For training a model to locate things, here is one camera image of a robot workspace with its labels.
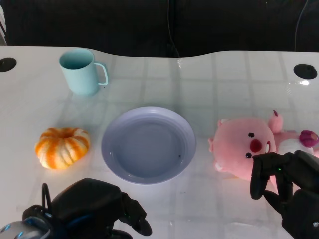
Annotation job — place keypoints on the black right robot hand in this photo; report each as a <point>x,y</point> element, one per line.
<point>294,179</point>

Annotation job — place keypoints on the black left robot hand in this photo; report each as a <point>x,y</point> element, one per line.
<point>84,199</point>

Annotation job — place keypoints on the pink plush pig doll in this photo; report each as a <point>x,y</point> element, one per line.
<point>244,147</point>

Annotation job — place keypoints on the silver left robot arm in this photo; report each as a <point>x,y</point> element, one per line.
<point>20,227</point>

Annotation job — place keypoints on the lavender plastic plate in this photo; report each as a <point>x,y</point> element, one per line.
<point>148,145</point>

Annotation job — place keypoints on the orange white toy pumpkin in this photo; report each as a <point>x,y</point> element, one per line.
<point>62,148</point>

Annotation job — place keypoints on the light blue plastic mug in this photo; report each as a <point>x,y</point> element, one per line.
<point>79,72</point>

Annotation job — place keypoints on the black backdrop curtain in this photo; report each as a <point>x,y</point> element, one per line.
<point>159,25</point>

